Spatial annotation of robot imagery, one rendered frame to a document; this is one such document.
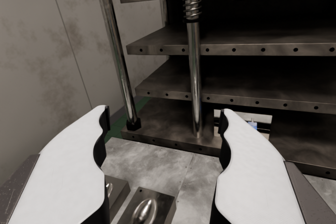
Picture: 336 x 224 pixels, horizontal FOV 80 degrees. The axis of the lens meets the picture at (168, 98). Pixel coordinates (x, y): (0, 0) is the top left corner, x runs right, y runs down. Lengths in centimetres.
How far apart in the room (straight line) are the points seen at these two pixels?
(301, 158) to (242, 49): 57
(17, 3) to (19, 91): 70
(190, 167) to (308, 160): 53
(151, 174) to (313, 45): 84
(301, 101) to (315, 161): 28
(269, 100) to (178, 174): 53
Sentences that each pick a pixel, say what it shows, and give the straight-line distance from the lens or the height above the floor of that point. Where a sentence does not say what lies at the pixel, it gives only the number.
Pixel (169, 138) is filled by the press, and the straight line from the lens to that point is 117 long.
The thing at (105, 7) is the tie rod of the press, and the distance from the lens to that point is 106.
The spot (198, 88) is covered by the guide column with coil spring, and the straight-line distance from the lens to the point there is 99.
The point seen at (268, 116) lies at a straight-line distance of 106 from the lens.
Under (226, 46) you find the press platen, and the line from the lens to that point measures 94.
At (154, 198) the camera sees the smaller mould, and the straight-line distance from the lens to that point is 81.
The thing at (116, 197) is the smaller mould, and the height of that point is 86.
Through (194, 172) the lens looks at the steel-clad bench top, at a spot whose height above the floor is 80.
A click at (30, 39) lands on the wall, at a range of 215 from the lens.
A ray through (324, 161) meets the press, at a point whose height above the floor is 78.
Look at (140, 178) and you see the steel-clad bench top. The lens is 98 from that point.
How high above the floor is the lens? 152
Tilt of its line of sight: 28 degrees down
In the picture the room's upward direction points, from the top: 7 degrees counter-clockwise
